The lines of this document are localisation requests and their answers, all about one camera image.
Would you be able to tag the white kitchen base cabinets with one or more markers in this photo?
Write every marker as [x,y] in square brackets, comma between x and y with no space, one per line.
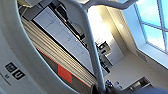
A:
[61,35]

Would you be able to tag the large window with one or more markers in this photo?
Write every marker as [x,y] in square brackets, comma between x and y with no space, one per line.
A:
[153,23]

